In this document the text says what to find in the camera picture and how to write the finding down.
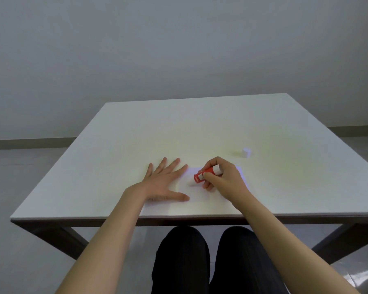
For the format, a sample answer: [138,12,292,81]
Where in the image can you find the person's left forearm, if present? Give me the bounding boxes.
[55,187,145,294]

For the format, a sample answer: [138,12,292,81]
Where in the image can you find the person's right forearm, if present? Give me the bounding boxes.
[233,194,361,294]

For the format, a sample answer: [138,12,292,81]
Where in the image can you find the white table with dark frame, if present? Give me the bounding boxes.
[10,93,368,267]

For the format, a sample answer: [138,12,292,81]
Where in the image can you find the brown skirting board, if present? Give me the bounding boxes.
[0,137,77,150]
[326,126,368,138]

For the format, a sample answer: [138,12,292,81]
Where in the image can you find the red glue stick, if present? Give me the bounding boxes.
[194,166,223,184]

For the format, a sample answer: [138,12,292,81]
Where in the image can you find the person's right hand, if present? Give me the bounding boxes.
[198,156,251,209]

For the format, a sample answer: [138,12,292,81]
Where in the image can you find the person's left hand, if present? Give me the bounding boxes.
[125,157,190,208]

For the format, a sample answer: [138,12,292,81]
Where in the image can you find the black trousers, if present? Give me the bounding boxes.
[151,225,286,294]

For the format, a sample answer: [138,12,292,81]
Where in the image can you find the white paper sheet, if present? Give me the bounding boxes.
[140,166,249,216]

